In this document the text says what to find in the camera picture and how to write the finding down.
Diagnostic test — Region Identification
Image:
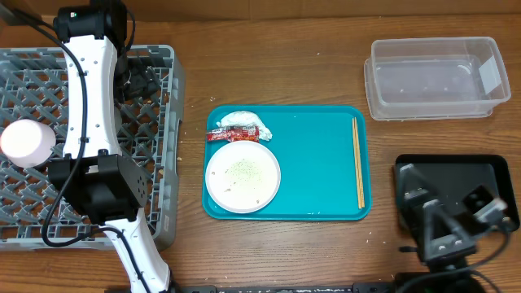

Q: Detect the small pink bowl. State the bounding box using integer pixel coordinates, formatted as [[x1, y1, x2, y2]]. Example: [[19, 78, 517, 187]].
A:
[[1, 119, 56, 168]]

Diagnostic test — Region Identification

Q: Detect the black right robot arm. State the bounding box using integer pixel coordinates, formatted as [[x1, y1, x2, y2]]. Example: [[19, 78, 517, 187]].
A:
[[394, 162, 516, 292]]

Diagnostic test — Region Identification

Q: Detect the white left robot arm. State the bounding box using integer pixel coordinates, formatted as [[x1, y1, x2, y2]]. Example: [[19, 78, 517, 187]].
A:
[[12, 1, 177, 292]]

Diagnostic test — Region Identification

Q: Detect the grey dishwasher rack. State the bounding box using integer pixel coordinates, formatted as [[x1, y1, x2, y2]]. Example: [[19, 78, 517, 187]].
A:
[[1, 45, 186, 251]]

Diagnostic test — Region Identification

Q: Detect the black plastic tray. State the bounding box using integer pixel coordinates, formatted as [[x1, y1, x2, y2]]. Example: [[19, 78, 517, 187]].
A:
[[394, 154, 520, 242]]

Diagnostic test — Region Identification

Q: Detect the crumpled white napkin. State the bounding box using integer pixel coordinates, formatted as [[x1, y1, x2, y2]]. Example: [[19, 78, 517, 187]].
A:
[[217, 111, 273, 142]]

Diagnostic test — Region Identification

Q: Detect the red sauce packet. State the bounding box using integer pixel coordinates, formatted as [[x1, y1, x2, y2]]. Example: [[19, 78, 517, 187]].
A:
[[206, 126, 260, 142]]

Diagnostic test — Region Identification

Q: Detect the wooden chopstick right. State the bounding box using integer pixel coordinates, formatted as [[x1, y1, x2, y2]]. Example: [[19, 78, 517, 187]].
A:
[[353, 116, 366, 209]]

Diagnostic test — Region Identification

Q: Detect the wooden chopstick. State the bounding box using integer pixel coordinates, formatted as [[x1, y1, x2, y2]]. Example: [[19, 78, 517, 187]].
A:
[[353, 116, 366, 209], [352, 117, 363, 210]]

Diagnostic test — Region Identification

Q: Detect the large white plate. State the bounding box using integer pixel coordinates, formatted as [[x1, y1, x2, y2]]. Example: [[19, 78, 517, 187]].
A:
[[204, 141, 282, 214]]

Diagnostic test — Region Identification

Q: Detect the wooden chopstick left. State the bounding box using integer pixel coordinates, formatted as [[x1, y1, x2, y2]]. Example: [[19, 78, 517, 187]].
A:
[[352, 117, 363, 210]]

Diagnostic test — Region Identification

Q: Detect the teal serving tray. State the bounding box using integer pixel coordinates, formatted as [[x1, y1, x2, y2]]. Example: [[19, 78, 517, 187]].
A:
[[202, 105, 372, 221]]

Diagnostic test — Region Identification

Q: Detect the clear plastic bin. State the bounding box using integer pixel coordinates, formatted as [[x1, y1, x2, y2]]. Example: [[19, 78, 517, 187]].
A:
[[364, 37, 511, 121]]

